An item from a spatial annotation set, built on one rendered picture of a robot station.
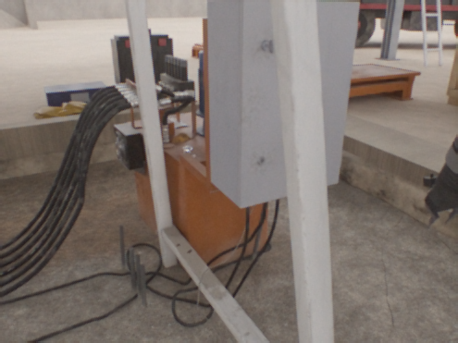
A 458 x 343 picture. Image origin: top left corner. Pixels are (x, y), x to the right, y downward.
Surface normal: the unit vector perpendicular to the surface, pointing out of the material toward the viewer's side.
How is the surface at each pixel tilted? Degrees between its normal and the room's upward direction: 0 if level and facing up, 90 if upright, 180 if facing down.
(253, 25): 90
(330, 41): 90
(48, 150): 90
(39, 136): 90
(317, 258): 81
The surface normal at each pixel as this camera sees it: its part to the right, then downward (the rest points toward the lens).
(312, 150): 0.46, 0.20
